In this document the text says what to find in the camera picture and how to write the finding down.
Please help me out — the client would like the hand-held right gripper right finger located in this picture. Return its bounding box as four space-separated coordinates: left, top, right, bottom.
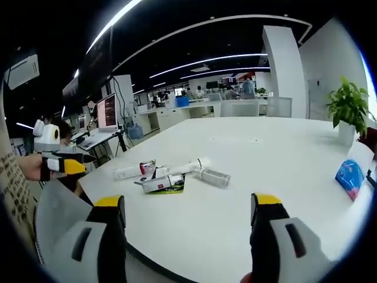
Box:
249 192 339 283

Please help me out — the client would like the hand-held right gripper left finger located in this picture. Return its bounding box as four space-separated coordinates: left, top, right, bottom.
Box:
55 194 128 283

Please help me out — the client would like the long white skincare tube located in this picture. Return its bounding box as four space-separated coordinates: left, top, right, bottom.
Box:
113 166 143 181

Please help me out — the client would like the small red skincare bottle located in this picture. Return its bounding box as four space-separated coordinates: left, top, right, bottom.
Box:
138 159 157 175

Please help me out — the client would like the silver skincare bottle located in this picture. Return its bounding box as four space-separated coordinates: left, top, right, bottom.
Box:
133 173 185 195

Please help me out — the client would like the clear skincare bottle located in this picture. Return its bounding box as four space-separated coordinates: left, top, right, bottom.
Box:
192 167 232 189

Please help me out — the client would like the green skincare packet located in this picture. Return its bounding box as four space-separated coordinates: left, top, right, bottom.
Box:
146 176 186 196

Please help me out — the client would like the person's left hand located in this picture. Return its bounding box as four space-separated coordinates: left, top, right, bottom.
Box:
24 154 45 181

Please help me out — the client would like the tilted white work desk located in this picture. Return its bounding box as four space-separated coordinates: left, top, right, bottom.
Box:
70 129 122 152

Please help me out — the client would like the black tripod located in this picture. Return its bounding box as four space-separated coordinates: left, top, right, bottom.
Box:
113 130 128 156

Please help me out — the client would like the computer monitor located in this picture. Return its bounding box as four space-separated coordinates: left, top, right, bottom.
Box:
96 93 119 132

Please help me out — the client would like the blue water jug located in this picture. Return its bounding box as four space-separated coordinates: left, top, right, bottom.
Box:
128 123 144 140

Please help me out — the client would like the white ceiling air unit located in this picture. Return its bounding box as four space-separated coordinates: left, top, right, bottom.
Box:
3 52 41 90

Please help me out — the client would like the blue patterned packet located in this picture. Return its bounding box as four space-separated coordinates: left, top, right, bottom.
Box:
333 159 365 202

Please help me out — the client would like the green plant in white pot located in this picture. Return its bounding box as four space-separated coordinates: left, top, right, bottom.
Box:
325 75 372 148

